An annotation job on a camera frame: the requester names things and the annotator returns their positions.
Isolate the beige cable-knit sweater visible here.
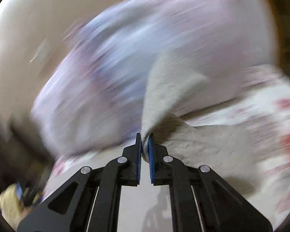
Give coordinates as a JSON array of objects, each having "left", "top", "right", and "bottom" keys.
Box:
[{"left": 141, "top": 52, "right": 260, "bottom": 195}]

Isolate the lavender floral pillow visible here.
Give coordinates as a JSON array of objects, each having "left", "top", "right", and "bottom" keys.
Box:
[{"left": 30, "top": 0, "right": 275, "bottom": 156}]

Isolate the white floral bedsheet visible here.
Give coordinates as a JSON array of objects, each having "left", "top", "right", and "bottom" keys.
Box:
[{"left": 43, "top": 64, "right": 290, "bottom": 231}]

